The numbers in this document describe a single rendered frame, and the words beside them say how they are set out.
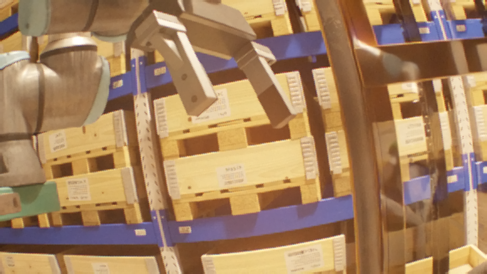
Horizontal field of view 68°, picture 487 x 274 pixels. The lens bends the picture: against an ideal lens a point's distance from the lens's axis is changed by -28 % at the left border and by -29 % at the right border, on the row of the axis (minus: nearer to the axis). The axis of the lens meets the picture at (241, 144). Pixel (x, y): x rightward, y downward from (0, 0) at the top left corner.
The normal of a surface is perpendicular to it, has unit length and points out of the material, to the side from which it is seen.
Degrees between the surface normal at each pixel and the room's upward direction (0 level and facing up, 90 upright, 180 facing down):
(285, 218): 90
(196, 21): 155
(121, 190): 90
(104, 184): 90
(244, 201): 90
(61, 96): 105
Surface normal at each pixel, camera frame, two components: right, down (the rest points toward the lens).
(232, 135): -0.20, 0.00
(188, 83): -0.57, -0.05
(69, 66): 0.41, 0.07
